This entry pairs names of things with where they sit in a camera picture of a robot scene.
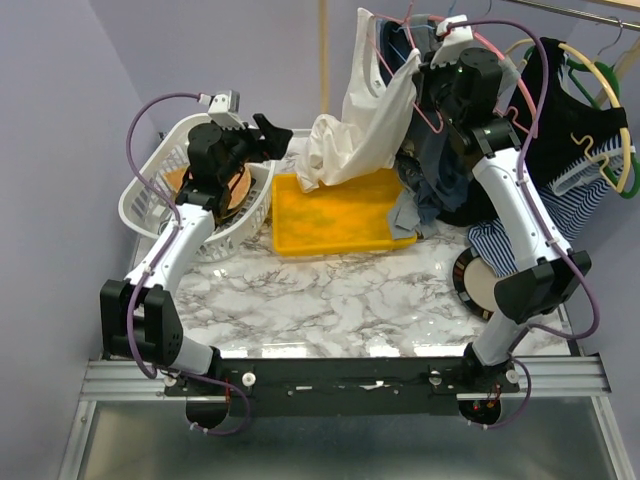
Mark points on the wooden rack stand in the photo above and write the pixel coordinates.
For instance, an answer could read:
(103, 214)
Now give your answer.
(323, 42)

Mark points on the light blue wire hanger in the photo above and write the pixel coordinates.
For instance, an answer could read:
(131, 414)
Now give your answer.
(423, 29)

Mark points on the green hanger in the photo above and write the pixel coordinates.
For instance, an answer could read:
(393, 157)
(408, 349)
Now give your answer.
(626, 183)

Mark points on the round black cream plate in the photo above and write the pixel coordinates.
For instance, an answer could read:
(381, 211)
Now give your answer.
(474, 282)

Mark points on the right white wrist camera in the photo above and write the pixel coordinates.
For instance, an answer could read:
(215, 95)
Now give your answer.
(453, 40)

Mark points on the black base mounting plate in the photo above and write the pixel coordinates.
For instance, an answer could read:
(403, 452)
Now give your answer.
(247, 389)

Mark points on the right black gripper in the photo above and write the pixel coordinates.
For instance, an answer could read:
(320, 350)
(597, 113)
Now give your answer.
(425, 76)

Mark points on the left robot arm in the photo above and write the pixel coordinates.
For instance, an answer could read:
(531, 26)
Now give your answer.
(205, 190)

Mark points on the blue tank top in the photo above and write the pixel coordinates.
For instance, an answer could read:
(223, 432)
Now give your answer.
(433, 177)

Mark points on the white tank top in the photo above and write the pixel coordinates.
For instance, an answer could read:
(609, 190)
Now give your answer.
(375, 118)

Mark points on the white plastic hanger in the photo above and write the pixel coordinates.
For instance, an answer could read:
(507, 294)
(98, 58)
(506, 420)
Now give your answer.
(584, 172)

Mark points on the grey tank top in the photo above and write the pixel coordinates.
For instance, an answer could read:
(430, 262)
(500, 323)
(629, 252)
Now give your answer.
(437, 183)

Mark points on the yellow plastic tray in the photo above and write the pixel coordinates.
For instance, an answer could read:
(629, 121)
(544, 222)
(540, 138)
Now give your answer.
(346, 218)

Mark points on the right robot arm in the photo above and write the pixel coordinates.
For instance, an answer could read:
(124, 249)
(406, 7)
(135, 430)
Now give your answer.
(548, 269)

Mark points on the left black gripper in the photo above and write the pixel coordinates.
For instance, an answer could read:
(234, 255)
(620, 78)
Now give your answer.
(272, 148)

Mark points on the blue white striped top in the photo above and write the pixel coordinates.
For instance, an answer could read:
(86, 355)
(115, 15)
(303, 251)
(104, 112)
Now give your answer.
(570, 212)

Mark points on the orange wicker fan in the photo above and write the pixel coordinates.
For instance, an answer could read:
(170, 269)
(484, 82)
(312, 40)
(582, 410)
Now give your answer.
(239, 185)

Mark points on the white laundry basket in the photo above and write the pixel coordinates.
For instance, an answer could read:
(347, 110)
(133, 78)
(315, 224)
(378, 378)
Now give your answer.
(144, 212)

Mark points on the black tank top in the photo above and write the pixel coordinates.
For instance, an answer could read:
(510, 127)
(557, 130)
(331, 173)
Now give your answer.
(553, 150)

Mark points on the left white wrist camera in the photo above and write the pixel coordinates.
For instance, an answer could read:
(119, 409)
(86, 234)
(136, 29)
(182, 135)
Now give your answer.
(223, 109)

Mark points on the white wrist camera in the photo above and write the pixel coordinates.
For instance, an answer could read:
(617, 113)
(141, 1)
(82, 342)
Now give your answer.
(223, 109)
(453, 40)

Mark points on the metal clothes rail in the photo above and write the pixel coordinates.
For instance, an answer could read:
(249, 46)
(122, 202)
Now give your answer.
(611, 20)

